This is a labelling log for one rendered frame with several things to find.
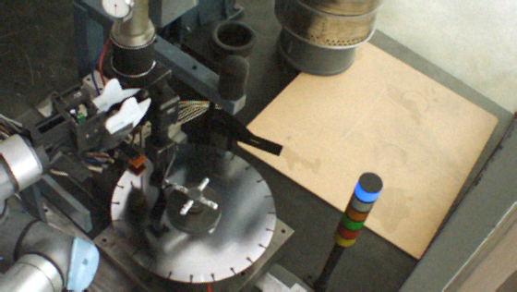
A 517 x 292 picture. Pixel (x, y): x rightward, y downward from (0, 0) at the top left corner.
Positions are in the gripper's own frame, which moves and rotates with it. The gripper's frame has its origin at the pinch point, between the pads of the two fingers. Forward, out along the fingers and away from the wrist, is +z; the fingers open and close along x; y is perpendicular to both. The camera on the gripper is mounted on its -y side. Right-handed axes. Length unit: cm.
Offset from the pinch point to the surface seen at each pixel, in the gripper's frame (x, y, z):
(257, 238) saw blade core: -20.7, -30.4, 13.3
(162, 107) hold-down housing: -2.6, -0.9, 2.8
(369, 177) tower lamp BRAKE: -30.8, -9.3, 26.7
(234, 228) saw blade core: -16.2, -30.6, 11.4
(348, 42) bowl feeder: 8, -35, 75
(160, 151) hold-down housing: -2.4, -13.2, 3.1
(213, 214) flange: -11.6, -29.7, 9.8
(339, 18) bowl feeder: 11, -26, 72
